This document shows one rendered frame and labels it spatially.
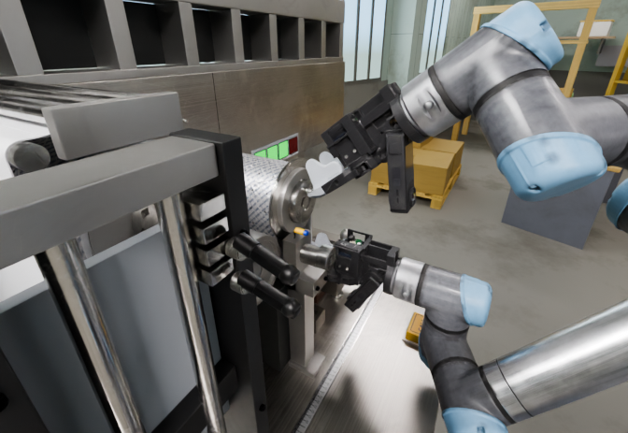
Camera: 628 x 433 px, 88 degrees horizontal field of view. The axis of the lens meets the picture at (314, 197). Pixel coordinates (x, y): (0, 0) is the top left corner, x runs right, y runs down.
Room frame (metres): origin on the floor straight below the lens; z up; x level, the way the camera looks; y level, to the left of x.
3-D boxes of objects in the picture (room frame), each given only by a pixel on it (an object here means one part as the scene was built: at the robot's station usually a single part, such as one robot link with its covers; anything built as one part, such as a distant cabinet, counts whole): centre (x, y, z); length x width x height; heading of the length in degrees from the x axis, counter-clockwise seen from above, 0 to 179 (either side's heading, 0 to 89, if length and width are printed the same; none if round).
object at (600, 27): (5.85, -4.52, 1.76); 0.42 x 0.35 x 0.23; 48
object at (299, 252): (0.46, 0.01, 1.05); 0.06 x 0.05 x 0.31; 60
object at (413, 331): (0.53, -0.25, 0.91); 0.07 x 0.07 x 0.02; 60
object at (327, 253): (0.44, -0.02, 1.18); 0.04 x 0.02 x 0.04; 150
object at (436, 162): (3.61, -1.25, 0.36); 1.31 x 0.99 x 0.73; 138
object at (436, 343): (0.41, -0.23, 1.01); 0.11 x 0.08 x 0.11; 176
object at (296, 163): (0.51, 0.03, 1.25); 0.15 x 0.01 x 0.15; 150
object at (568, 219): (2.86, -2.44, 0.35); 1.31 x 0.68 x 0.70; 133
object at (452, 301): (0.43, -0.24, 1.11); 0.11 x 0.08 x 0.09; 60
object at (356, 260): (0.51, -0.10, 1.12); 0.12 x 0.08 x 0.09; 60
